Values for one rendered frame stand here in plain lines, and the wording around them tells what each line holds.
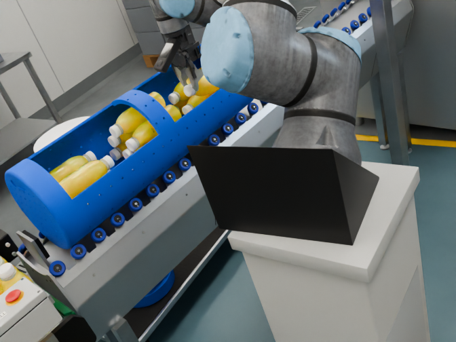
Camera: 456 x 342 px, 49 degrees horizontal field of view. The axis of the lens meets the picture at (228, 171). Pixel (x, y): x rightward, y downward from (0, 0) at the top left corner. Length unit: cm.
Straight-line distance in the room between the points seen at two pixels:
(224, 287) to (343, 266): 165
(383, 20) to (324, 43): 109
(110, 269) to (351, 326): 76
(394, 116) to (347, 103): 129
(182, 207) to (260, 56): 86
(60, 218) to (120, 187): 20
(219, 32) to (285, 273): 52
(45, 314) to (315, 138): 73
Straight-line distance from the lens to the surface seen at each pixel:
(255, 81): 95
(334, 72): 103
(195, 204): 172
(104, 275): 158
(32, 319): 125
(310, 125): 100
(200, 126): 167
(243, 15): 96
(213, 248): 260
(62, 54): 562
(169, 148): 159
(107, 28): 601
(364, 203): 106
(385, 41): 217
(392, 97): 227
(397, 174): 117
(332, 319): 117
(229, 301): 252
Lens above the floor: 180
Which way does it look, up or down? 32 degrees down
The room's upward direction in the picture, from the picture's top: 19 degrees counter-clockwise
